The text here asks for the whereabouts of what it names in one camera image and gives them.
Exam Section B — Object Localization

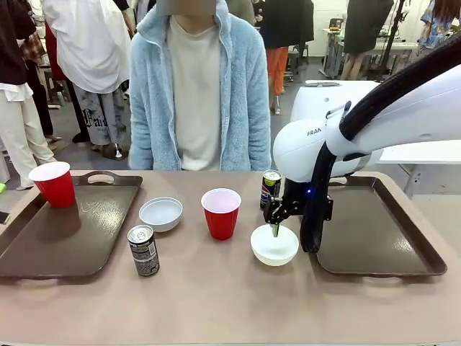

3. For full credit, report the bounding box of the person in white shirt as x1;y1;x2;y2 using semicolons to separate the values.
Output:
40;0;133;153

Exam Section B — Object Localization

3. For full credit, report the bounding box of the person in black coat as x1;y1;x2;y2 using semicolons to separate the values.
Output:
340;0;395;81

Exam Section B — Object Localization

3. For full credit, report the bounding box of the black Pepsi can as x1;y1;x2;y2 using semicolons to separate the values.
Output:
259;169;282;210

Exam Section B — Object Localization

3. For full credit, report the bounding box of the person in blue patterned shirt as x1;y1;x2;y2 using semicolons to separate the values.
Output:
419;0;457;52

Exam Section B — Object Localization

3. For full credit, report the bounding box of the black cable hose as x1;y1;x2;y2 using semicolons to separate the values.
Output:
300;32;461;254

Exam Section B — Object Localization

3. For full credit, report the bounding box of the brown plastic tray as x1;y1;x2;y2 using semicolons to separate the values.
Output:
312;175;448;278
0;170;144;278

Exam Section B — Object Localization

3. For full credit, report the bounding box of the person in orange trousers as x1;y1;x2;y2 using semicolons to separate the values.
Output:
251;0;321;113

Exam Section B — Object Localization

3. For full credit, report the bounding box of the black patterned drink can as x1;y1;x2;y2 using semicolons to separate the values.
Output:
127;224;161;278

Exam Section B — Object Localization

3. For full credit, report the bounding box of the white side table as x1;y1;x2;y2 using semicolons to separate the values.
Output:
377;143;461;199

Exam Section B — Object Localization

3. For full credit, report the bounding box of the grey background desk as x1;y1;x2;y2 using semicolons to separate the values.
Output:
322;27;421;80

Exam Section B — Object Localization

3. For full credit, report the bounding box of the white bowl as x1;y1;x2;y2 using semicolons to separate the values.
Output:
138;196;184;233
250;223;300;267

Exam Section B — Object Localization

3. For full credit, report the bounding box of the person in blue fleece jacket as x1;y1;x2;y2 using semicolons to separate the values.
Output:
128;0;272;172

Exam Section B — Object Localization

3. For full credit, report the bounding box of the person in white trousers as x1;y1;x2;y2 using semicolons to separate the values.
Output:
0;0;58;190

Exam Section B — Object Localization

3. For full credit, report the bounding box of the red plastic cup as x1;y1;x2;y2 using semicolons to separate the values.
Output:
28;161;77;209
200;187;242;241

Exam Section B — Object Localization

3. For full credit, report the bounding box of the black tripod stand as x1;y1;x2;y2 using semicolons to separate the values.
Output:
376;0;410;83

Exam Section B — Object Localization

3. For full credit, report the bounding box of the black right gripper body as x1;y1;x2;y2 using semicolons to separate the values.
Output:
282;177;308;218

